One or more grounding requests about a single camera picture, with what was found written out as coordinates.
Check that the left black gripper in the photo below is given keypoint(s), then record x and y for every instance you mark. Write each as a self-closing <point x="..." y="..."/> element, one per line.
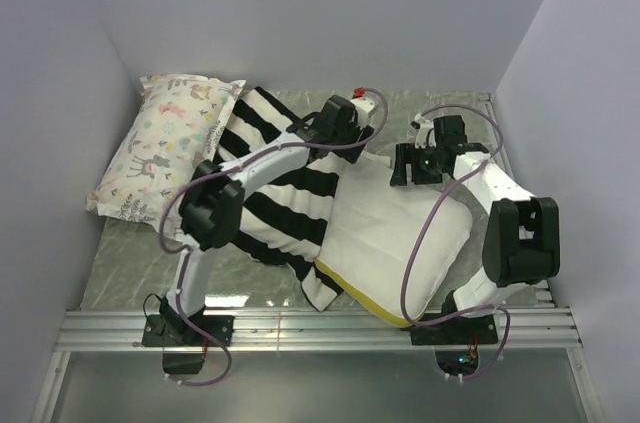
<point x="350" y="153"/>

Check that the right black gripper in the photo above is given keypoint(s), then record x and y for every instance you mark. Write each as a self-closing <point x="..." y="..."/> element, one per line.
<point x="406" y="153"/>

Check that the white pillow yellow edge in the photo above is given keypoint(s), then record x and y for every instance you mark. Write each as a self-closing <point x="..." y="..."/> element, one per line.
<point x="370" y="236"/>

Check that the black white striped pillowcase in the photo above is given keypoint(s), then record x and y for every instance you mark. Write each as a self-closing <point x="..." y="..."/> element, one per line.
<point x="284" y="222"/>

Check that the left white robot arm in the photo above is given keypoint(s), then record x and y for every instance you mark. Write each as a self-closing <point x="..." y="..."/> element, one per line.
<point x="211" y="204"/>

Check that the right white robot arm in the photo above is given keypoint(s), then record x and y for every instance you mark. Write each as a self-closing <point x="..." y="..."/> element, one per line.
<point x="521" y="244"/>

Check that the floral patterned pillow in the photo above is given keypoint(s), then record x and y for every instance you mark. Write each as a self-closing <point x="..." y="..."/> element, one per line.
<point x="179" y="123"/>

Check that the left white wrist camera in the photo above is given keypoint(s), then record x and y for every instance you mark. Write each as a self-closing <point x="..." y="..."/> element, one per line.
<point x="365" y="106"/>

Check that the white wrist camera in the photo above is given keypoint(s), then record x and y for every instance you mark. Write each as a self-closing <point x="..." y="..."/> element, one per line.
<point x="365" y="106"/>
<point x="423" y="131"/>

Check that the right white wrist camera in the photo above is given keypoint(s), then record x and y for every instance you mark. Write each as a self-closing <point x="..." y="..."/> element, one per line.
<point x="423" y="131"/>

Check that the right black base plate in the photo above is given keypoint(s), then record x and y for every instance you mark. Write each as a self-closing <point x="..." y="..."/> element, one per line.
<point x="458" y="331"/>

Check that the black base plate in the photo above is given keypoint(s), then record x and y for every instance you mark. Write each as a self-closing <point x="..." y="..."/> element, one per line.
<point x="160" y="333"/>
<point x="458" y="331"/>

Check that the aluminium mounting rail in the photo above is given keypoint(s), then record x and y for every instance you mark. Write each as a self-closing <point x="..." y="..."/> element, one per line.
<point x="298" y="329"/>

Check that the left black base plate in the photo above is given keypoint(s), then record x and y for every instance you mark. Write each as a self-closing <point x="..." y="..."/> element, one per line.
<point x="160" y="333"/>

